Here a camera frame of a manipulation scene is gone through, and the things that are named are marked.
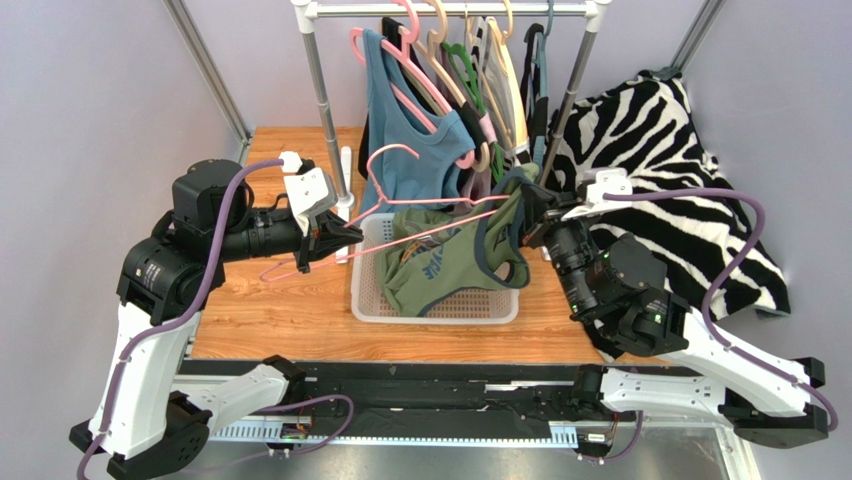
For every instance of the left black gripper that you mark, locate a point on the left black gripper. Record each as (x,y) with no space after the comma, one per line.
(327,235)

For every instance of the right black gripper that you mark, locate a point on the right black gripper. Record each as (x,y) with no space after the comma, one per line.
(538,221)

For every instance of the thin pink wire hanger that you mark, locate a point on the thin pink wire hanger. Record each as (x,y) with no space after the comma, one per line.
(265,276)

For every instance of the blue tank top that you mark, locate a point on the blue tank top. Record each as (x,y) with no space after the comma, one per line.
(423,165)

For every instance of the green tank top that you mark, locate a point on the green tank top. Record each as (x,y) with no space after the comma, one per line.
(438,255)

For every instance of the thick pink plastic hanger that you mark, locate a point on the thick pink plastic hanger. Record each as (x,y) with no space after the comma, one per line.
(409,41)

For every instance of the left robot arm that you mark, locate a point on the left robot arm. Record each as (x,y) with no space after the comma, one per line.
(145,426)

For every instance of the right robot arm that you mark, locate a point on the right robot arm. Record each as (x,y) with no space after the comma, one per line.
(617,293)

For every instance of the mauve tank top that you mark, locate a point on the mauve tank top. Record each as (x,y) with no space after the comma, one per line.
(477,184)

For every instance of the black tank top on right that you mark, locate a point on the black tank top on right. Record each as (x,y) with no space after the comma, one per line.
(532,80)

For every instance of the grey-blue hanger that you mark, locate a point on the grey-blue hanger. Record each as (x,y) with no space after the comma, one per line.
(542,73)

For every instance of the green hanger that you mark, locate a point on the green hanger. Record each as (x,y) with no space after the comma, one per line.
(465,76)

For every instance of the beige wooden hanger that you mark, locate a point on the beige wooden hanger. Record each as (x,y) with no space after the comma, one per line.
(433,53)

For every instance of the white plastic laundry basket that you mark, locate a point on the white plastic laundry basket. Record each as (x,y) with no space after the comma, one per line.
(471,307)

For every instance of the zebra print blanket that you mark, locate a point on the zebra print blanket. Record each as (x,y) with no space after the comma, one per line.
(645,126)

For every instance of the metal clothes rack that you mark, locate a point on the metal clothes rack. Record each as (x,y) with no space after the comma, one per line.
(307,13)

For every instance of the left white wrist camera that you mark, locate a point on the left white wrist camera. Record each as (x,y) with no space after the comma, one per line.
(309,195)

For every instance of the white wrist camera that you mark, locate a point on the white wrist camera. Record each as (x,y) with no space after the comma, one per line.
(309,195)
(602,186)

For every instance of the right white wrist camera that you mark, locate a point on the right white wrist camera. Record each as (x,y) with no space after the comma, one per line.
(602,186)

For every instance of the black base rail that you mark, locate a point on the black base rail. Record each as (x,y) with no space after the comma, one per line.
(439,403)

